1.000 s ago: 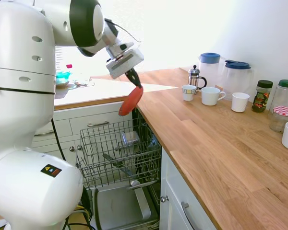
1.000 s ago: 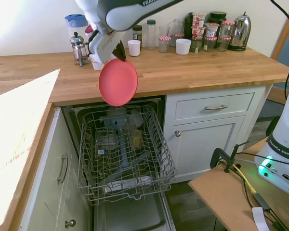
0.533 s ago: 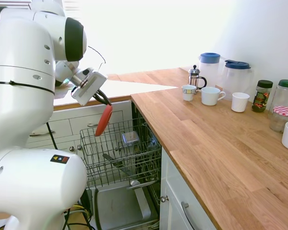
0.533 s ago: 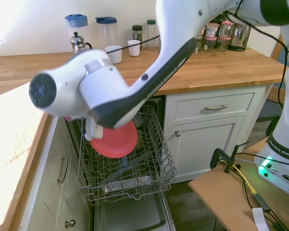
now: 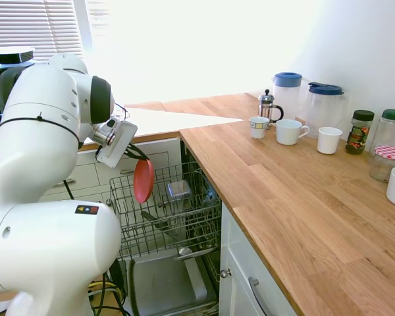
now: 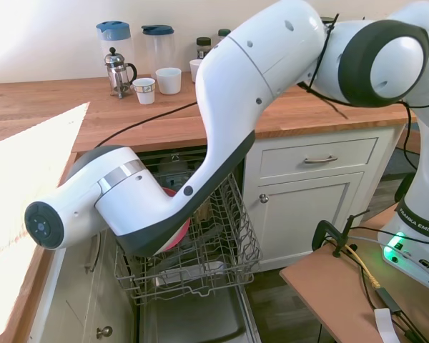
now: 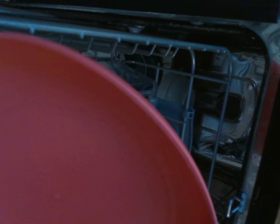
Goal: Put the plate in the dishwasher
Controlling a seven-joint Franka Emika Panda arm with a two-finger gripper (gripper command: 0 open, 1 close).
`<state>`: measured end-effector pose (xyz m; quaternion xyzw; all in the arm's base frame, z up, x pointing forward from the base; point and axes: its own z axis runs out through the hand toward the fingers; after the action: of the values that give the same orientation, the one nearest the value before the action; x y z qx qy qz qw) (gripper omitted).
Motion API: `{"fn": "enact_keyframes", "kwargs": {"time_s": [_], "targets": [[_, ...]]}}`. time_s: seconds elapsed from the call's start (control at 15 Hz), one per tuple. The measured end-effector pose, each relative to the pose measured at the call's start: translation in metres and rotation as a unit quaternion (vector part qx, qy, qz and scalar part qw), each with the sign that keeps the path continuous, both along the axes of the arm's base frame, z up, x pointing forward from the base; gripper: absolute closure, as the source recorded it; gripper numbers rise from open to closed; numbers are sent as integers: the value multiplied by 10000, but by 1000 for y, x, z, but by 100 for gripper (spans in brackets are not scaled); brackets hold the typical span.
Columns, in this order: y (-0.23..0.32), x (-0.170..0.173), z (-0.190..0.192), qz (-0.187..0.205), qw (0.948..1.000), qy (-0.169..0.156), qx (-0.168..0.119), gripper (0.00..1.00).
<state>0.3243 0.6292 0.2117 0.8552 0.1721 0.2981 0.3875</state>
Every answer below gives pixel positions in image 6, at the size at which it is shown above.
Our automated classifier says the red plate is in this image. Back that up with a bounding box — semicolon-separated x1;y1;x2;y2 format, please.
159;188;192;253

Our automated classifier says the steel dishwasher door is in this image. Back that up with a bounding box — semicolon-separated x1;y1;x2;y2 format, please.
139;282;260;343

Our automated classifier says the white cup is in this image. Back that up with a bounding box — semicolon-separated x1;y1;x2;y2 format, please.
154;66;183;96
189;59;204;84

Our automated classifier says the white cabinet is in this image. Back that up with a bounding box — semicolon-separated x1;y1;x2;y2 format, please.
242;126;396;271
39;228;140;343

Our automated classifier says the white ceramic mug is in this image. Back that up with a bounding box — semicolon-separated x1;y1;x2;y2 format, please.
132;77;156;106

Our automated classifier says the black screw clamp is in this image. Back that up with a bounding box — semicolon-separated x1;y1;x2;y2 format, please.
311;219;348;259

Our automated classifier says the spice jar black lid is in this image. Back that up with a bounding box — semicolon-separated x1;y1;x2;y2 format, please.
195;36;212;60

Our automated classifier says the pitcher with dark blue lid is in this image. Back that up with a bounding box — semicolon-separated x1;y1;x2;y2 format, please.
141;24;176;78

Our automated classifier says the glass French press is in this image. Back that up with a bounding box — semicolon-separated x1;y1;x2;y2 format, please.
104;46;139;100

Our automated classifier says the thin black clamp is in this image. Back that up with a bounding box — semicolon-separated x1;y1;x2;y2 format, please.
344;210;371;237

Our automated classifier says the wooden mounting board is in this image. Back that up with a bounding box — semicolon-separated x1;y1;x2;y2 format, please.
279;205;429;343

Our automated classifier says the pitcher with light blue lid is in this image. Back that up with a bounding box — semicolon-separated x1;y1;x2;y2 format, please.
95;20;134;78

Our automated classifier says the white paper tag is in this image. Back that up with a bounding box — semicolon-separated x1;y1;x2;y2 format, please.
373;307;400;343

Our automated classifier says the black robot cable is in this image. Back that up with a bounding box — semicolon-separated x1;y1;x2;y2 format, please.
94;12;429;172

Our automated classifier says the grey wire dishwasher rack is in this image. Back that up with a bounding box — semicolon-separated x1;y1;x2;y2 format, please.
113;173;262;304

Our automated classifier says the metal drawer handle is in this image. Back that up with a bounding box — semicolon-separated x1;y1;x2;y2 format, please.
303;154;339;164
84;232;102;275

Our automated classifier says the yellow cable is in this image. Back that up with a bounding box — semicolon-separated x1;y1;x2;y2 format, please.
345;242;382;289

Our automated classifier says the black cable adapter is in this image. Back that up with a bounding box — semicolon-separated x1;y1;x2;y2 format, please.
374;287;404;315

